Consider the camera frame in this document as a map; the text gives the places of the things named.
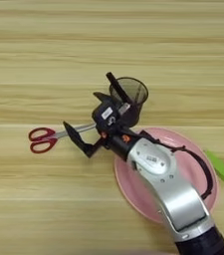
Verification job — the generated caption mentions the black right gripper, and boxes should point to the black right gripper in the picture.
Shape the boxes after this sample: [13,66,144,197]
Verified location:
[62,91,145,162]

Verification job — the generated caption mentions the red handled scissors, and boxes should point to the red handled scissors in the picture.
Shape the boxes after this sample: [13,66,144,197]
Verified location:
[28,122,99,154]

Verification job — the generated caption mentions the black mesh pen cup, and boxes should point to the black mesh pen cup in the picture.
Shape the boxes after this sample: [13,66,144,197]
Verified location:
[109,77,149,128]

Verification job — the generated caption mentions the pink oval plate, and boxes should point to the pink oval plate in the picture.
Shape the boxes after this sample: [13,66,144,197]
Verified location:
[113,127,219,224]

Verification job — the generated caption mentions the green rectangular block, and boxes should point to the green rectangular block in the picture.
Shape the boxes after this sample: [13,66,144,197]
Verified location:
[204,149,224,187]

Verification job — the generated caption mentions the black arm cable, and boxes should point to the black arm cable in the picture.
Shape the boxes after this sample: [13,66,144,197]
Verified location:
[137,128,215,201]

